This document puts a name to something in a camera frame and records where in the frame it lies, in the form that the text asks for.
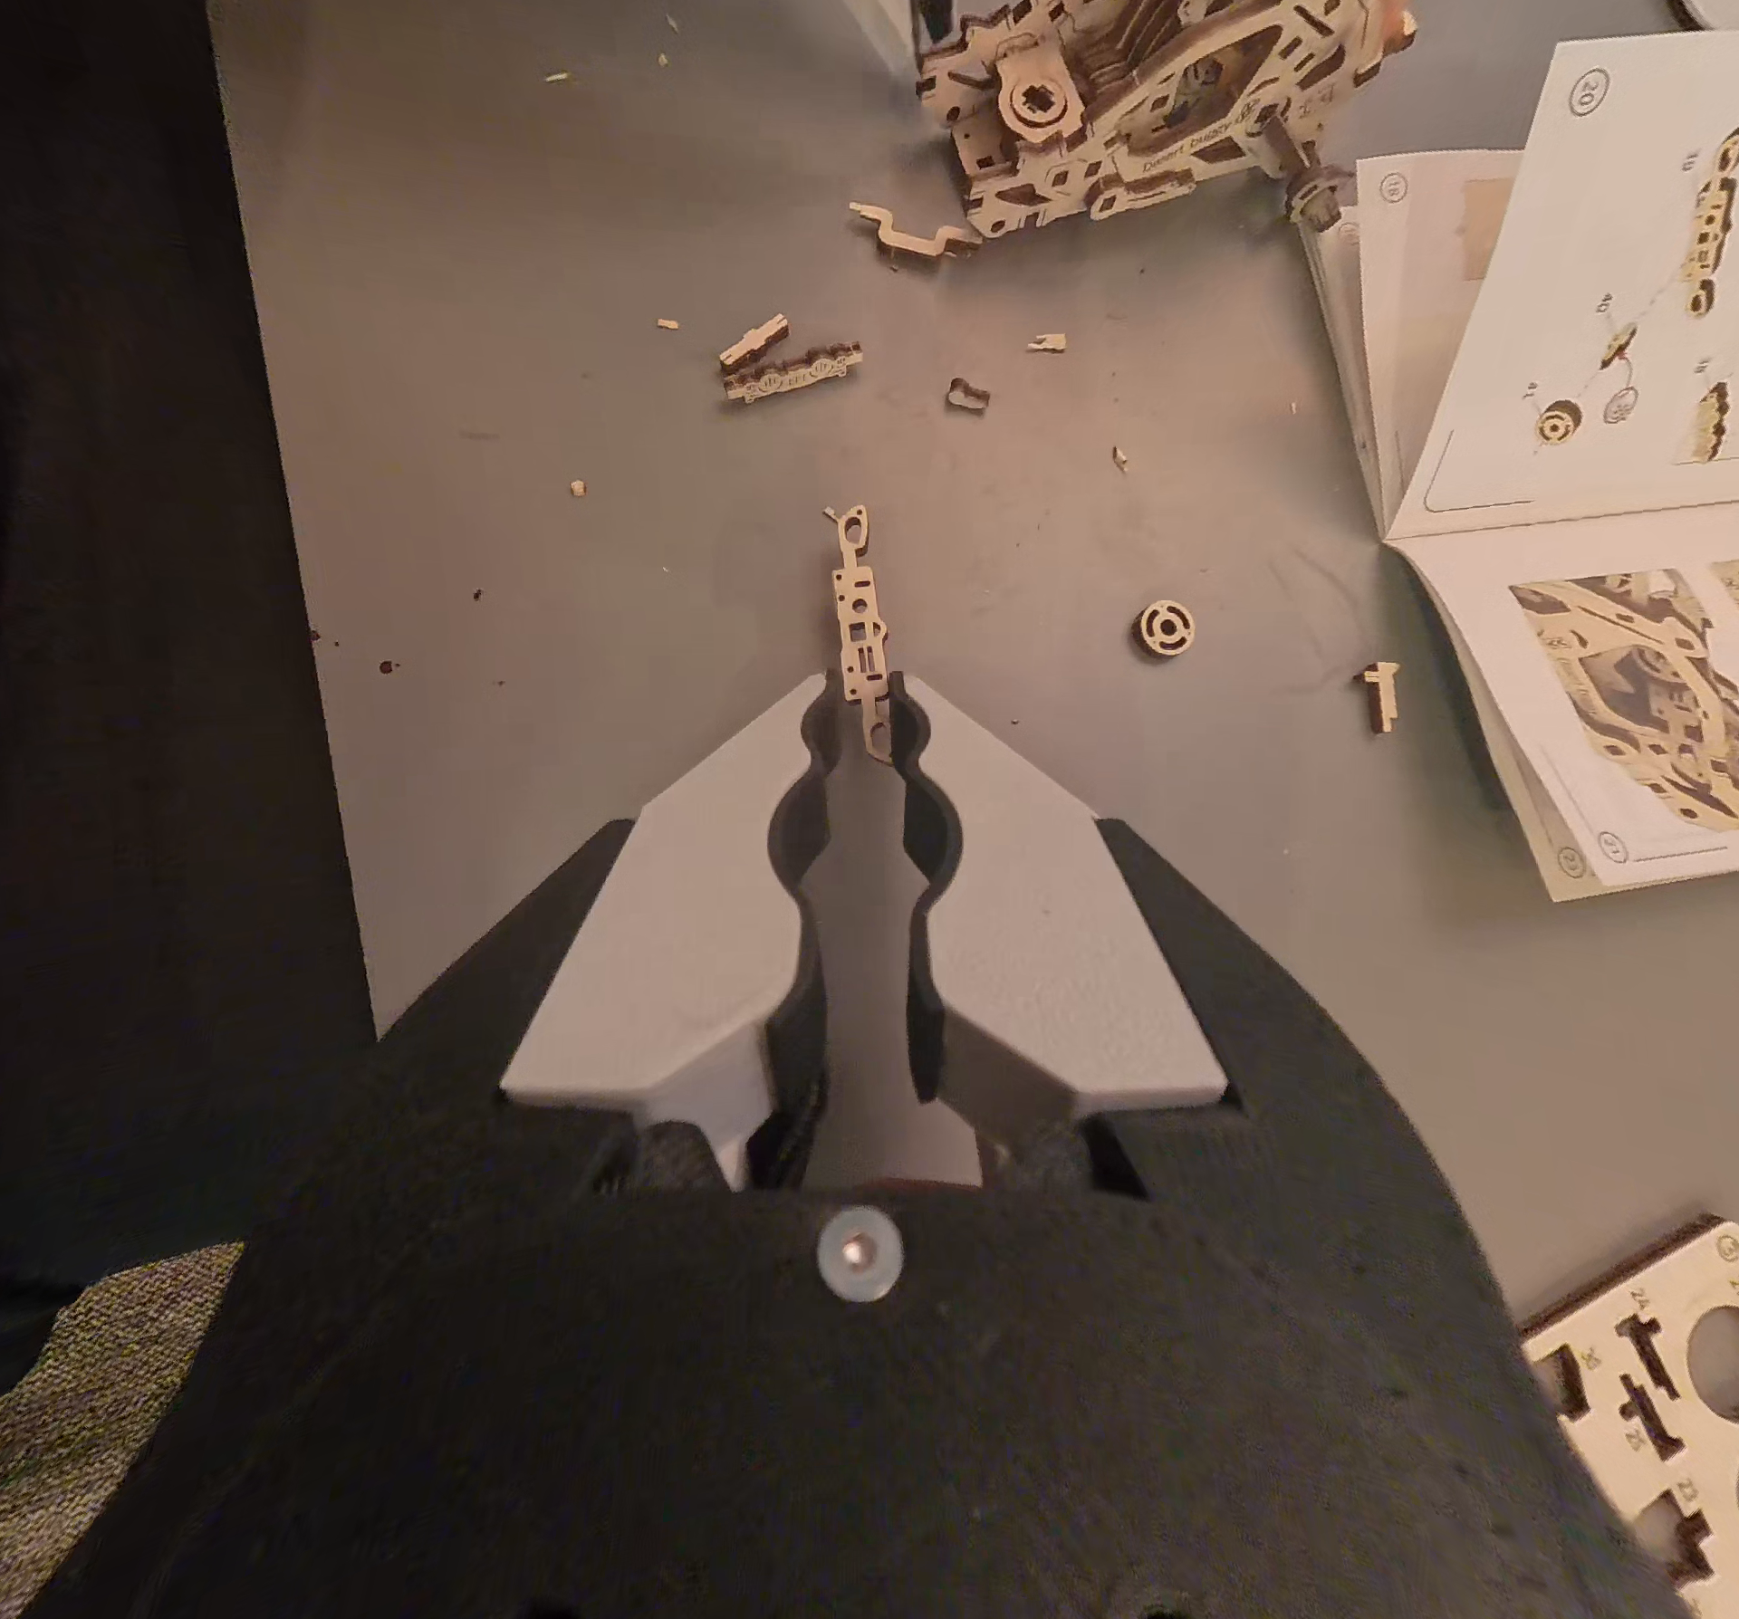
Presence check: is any wooden model vehicle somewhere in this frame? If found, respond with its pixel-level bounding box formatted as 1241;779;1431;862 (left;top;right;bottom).
915;0;1425;242

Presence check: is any thin wooden parts sheet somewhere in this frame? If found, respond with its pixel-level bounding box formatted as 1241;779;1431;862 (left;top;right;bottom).
1518;1216;1739;1619

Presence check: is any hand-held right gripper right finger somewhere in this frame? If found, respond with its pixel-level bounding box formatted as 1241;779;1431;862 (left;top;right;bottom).
887;673;1229;1187

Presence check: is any wooden track chain part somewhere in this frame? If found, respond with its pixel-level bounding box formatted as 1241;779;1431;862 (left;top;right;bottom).
723;338;869;406

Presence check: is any grey knit fabric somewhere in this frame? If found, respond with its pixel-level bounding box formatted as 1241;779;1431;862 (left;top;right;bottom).
0;1238;250;1619

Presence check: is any slender wooden frame part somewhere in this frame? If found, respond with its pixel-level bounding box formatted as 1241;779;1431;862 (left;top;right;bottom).
823;502;900;768

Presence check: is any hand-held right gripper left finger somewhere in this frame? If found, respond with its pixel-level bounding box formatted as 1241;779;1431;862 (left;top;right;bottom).
500;673;836;1189

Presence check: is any zigzag wooden part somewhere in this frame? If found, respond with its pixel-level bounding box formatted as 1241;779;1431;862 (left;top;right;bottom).
849;199;982;263

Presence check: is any small open instruction booklet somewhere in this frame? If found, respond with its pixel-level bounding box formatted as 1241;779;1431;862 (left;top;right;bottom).
1301;28;1739;903

